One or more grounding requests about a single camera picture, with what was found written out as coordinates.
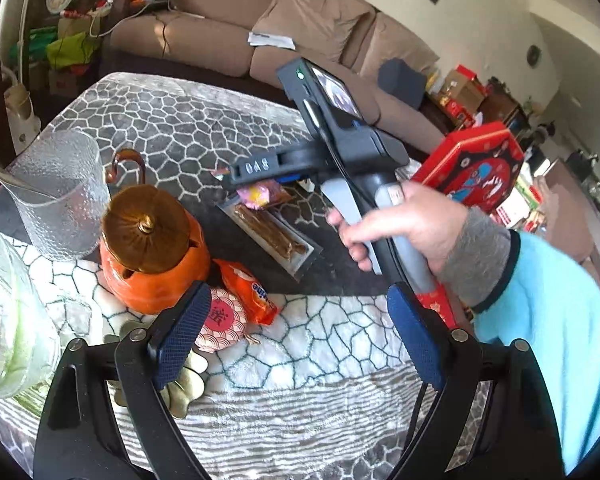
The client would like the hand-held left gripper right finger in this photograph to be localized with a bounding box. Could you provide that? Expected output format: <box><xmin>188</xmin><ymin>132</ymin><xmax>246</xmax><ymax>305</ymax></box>
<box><xmin>386</xmin><ymin>282</ymin><xmax>566</xmax><ymax>480</ymax></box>

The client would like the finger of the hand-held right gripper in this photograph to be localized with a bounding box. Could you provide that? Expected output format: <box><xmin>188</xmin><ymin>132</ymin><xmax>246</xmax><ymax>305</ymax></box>
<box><xmin>275</xmin><ymin>174</ymin><xmax>315</xmax><ymax>191</ymax></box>

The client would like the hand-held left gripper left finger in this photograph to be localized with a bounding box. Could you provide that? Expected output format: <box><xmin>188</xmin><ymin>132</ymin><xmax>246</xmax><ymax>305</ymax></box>
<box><xmin>32</xmin><ymin>280</ymin><xmax>213</xmax><ymax>480</ymax></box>

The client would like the pink snack packet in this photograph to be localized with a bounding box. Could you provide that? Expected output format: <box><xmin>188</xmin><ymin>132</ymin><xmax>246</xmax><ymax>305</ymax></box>
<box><xmin>236</xmin><ymin>182</ymin><xmax>292</xmax><ymax>211</ymax></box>

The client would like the person's right forearm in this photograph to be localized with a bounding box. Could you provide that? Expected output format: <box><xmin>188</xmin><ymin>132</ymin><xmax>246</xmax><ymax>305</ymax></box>
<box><xmin>440</xmin><ymin>205</ymin><xmax>600</xmax><ymax>476</ymax></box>

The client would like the person's right hand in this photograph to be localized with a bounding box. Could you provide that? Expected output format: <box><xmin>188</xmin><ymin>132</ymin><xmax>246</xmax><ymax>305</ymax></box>
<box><xmin>326</xmin><ymin>180</ymin><xmax>468</xmax><ymax>306</ymax></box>

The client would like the pink round packet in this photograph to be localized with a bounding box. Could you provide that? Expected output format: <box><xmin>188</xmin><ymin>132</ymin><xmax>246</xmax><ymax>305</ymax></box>
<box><xmin>195</xmin><ymin>290</ymin><xmax>248</xmax><ymax>353</ymax></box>

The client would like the gold flower dish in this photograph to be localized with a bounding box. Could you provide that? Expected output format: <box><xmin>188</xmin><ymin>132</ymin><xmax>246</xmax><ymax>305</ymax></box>
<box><xmin>105</xmin><ymin>320</ymin><xmax>208</xmax><ymax>418</ymax></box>

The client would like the clear packet of biscuit sticks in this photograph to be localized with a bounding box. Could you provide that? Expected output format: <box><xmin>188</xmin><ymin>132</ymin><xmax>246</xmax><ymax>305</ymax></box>
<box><xmin>216</xmin><ymin>196</ymin><xmax>323</xmax><ymax>277</ymax></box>

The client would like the orange snack packet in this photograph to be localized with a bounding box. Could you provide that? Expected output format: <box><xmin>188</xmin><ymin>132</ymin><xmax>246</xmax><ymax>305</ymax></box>
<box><xmin>212</xmin><ymin>258</ymin><xmax>279</xmax><ymax>326</ymax></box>

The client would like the orange pumpkin jar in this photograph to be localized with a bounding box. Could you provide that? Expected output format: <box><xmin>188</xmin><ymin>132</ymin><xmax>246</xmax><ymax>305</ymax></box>
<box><xmin>99</xmin><ymin>147</ymin><xmax>212</xmax><ymax>315</ymax></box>

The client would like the red octagonal box lid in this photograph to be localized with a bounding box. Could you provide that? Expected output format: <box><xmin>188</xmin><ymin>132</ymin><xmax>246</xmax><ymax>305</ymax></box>
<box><xmin>410</xmin><ymin>121</ymin><xmax>526</xmax><ymax>213</ymax></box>

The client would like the brown cardboard box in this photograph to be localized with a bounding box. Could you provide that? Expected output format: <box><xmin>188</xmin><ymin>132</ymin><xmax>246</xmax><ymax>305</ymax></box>
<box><xmin>445</xmin><ymin>65</ymin><xmax>486</xmax><ymax>111</ymax></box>

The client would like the white paper sheet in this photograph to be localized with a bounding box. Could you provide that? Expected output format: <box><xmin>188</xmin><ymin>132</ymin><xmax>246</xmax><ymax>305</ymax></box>
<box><xmin>247</xmin><ymin>31</ymin><xmax>295</xmax><ymax>48</ymax></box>

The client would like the brown sofa cushion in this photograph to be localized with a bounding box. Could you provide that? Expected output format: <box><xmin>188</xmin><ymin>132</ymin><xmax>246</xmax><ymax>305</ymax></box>
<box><xmin>254</xmin><ymin>0</ymin><xmax>376</xmax><ymax>63</ymax></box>

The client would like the brown sofa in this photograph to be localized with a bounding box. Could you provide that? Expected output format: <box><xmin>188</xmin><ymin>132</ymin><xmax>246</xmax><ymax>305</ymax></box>
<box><xmin>110</xmin><ymin>0</ymin><xmax>446</xmax><ymax>156</ymax></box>

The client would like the green glass vase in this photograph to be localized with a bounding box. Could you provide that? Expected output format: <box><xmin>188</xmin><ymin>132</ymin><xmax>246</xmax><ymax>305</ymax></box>
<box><xmin>0</xmin><ymin>222</ymin><xmax>63</xmax><ymax>411</ymax></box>

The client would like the clear glass pitcher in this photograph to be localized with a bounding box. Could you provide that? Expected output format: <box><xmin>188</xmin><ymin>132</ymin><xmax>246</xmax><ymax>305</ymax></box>
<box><xmin>0</xmin><ymin>130</ymin><xmax>103</xmax><ymax>261</ymax></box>

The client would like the green bag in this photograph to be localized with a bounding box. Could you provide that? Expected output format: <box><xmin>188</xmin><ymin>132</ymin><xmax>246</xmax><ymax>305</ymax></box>
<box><xmin>46</xmin><ymin>31</ymin><xmax>98</xmax><ymax>71</ymax></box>

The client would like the white plastic appliance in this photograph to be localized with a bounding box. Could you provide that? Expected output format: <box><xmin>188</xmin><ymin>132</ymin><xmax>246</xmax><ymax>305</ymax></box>
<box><xmin>2</xmin><ymin>67</ymin><xmax>41</xmax><ymax>156</ymax></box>

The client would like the black cable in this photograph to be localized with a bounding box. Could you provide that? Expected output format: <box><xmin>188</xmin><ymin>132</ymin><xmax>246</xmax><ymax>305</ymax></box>
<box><xmin>305</xmin><ymin>100</ymin><xmax>366</xmax><ymax>196</ymax></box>

